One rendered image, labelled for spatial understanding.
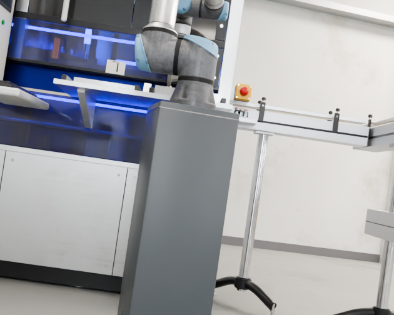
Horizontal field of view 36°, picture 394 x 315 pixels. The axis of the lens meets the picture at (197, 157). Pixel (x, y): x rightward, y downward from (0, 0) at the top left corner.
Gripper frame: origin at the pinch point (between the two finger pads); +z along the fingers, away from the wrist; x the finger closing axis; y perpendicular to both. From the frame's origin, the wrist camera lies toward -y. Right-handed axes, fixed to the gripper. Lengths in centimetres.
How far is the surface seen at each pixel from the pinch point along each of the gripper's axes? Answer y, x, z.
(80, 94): -33.6, -2.4, 9.4
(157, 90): -3.3, -7.3, 4.0
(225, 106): 23.7, -9.8, 6.7
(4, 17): -73, 14, -20
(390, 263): 104, 13, 60
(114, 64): -26.5, 29.9, -9.5
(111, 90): -21.0, -9.9, 7.3
